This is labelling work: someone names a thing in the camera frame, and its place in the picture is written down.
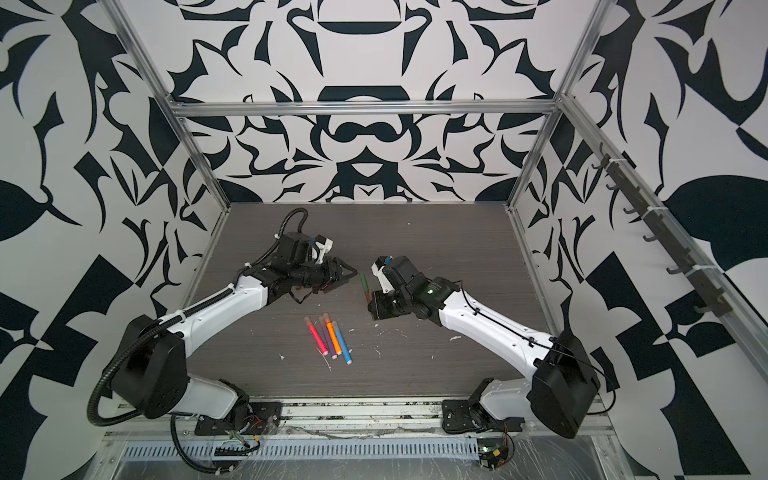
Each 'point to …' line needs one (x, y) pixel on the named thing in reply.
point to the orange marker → (333, 334)
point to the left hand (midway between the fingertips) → (357, 269)
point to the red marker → (321, 344)
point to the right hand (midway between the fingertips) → (369, 306)
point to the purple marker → (328, 339)
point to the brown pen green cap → (365, 285)
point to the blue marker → (347, 355)
